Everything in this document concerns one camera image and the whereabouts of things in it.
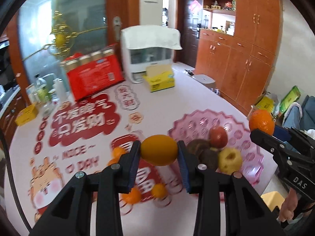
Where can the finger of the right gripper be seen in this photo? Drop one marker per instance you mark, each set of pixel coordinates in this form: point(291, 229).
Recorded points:
point(294, 139)
point(274, 146)

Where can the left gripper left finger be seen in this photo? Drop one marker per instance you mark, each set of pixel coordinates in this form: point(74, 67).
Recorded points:
point(70, 212)

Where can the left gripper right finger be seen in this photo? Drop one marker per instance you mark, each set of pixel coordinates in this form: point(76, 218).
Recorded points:
point(245, 211)

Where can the large orange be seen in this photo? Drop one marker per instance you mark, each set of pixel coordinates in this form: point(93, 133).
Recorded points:
point(133, 197)
point(262, 120)

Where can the orange of pair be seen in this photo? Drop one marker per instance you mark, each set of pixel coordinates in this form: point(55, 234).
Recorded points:
point(118, 152)
point(113, 161)

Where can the small yellow-orange citrus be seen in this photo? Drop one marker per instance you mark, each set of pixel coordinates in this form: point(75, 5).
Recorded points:
point(159, 191)

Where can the small orange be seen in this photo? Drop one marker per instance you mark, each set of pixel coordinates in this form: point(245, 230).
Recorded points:
point(159, 150)

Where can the person right hand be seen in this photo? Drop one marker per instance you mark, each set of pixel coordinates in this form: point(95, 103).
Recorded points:
point(288, 206)

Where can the yellow apple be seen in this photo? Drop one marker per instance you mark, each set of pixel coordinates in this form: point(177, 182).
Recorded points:
point(229, 160)

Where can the green bag on floor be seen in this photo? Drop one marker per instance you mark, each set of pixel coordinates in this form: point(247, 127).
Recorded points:
point(292, 96)

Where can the cardboard box on floor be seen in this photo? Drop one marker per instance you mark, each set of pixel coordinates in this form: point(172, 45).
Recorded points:
point(267, 101)

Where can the dark brown avocado-like fruit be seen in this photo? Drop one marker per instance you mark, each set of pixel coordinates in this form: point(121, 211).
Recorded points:
point(209, 158)

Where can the red apple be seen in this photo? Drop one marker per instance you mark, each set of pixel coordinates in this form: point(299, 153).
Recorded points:
point(218, 137)

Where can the brown curved fruit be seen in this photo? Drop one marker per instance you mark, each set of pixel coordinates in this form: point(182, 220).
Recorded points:
point(197, 146)

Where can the printed cartoon tablecloth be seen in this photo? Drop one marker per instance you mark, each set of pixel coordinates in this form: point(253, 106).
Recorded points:
point(80, 136)

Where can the white stool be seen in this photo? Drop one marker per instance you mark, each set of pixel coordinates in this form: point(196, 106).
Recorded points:
point(205, 80)

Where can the wooden cabinet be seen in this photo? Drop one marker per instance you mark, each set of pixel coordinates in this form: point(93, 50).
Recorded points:
point(240, 54)

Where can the glass jar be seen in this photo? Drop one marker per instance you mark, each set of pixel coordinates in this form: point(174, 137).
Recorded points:
point(48, 107)

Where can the flat yellow box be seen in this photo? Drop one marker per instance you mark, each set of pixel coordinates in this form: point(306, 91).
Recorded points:
point(26, 115)

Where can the white plastic bottle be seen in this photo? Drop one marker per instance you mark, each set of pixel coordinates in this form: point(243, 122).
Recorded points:
point(60, 89)

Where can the clear plastic bottle green label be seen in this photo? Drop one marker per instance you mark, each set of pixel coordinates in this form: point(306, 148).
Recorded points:
point(42, 90)

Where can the red snack package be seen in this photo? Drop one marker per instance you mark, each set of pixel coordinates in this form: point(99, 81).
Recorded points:
point(93, 77)

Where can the yellow tissue box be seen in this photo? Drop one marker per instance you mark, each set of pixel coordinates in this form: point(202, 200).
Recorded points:
point(159, 77)

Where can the jar pack behind red package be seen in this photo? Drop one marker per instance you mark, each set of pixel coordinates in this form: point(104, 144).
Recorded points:
point(79, 59)

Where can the white countertop appliance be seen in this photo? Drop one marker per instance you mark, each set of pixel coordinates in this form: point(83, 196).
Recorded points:
point(136, 61)

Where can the golden door ornament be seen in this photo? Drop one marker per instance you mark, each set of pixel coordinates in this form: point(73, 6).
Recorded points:
point(63, 37)

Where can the white cloth on appliance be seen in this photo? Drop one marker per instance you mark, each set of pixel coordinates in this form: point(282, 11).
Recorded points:
point(149, 36)

